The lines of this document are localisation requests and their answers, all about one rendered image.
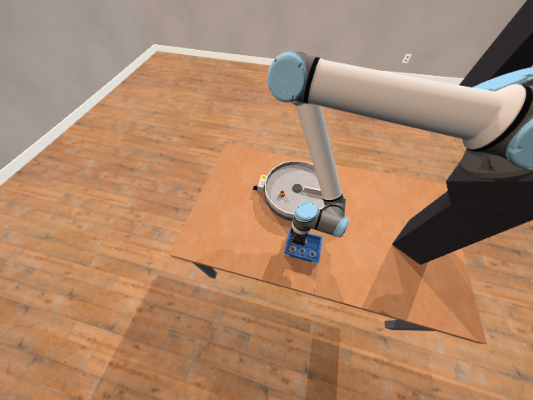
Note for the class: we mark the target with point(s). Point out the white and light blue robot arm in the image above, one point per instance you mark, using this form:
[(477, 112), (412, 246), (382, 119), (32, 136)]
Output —
[(487, 122)]

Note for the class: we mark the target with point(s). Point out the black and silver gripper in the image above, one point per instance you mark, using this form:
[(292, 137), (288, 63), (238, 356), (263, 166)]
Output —
[(299, 238)]

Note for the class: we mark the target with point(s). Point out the blue crate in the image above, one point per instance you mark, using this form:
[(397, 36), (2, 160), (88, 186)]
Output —
[(312, 244)]

